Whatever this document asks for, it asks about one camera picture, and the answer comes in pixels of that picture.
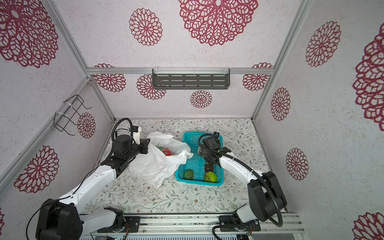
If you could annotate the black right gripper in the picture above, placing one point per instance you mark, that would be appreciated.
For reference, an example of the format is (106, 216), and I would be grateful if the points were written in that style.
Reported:
(202, 151)

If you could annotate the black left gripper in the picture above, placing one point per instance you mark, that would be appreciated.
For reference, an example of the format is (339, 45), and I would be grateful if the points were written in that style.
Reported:
(144, 144)

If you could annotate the dark avocado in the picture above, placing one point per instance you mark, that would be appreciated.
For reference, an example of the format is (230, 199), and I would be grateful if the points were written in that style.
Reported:
(209, 167)

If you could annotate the bumpy green custard apple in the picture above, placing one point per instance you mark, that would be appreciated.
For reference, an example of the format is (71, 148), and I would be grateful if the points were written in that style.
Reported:
(210, 177)

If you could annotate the small green fruit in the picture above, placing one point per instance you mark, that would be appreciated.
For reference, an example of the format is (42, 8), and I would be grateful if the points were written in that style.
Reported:
(189, 175)

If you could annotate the white plastic bag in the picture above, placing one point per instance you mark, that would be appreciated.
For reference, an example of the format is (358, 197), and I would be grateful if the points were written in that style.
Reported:
(154, 167)

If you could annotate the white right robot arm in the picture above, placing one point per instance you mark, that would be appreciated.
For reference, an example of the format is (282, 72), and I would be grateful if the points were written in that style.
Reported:
(266, 199)

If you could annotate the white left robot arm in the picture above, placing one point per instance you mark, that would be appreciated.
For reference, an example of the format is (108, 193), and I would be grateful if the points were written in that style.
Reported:
(62, 219)

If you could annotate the teal plastic basket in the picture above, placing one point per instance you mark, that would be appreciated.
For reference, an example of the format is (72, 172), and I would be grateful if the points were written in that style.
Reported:
(197, 164)

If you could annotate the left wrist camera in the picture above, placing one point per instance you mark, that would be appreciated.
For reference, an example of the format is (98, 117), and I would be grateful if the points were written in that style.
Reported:
(136, 132)

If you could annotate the black wire wall rack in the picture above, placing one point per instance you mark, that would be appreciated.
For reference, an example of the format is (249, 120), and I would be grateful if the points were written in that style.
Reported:
(65, 117)

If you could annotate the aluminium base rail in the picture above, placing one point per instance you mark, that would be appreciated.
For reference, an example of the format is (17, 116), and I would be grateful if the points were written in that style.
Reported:
(202, 224)

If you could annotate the grey metal wall shelf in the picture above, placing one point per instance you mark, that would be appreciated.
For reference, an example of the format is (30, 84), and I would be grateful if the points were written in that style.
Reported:
(191, 79)

